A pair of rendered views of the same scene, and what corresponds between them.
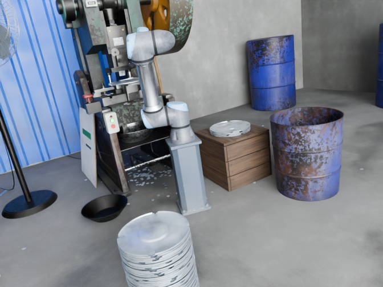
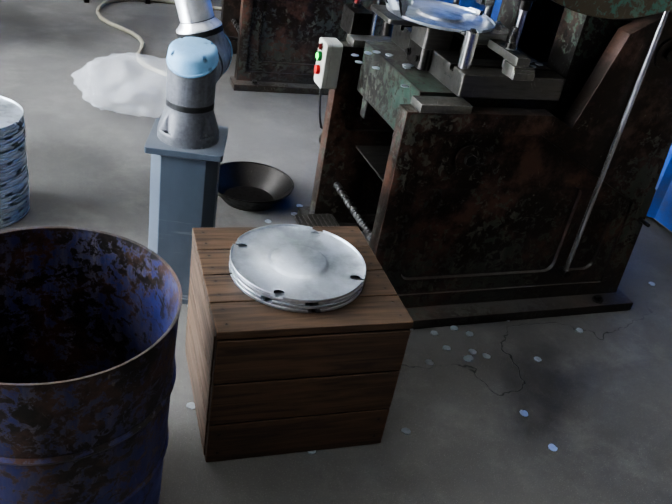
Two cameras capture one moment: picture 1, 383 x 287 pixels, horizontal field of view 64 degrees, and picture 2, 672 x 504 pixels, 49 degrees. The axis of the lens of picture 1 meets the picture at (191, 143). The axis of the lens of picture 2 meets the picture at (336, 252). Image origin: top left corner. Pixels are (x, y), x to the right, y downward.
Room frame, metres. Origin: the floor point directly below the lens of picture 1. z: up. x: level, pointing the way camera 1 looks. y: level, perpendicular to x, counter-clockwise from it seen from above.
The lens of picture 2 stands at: (2.27, -1.59, 1.21)
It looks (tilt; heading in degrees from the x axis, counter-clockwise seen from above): 31 degrees down; 93
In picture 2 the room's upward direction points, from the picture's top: 11 degrees clockwise
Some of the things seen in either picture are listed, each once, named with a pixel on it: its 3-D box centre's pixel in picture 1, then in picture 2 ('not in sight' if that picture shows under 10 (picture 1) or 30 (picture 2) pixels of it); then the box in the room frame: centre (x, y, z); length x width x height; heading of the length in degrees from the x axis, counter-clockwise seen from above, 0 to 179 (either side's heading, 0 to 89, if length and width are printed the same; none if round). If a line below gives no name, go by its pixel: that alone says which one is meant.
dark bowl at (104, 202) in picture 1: (105, 209); (249, 189); (1.80, 0.62, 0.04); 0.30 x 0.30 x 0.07
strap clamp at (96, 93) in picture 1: (102, 88); not in sight; (2.33, 0.60, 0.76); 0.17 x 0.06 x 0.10; 118
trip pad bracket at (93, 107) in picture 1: (95, 114); (353, 37); (2.06, 0.62, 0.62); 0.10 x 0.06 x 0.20; 118
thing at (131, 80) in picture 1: (128, 81); (440, 14); (2.30, 0.39, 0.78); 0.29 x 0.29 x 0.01
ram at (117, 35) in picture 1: (117, 45); not in sight; (2.37, 0.43, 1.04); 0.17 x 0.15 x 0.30; 28
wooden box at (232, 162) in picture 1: (232, 152); (286, 335); (2.11, -0.29, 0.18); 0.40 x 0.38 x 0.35; 25
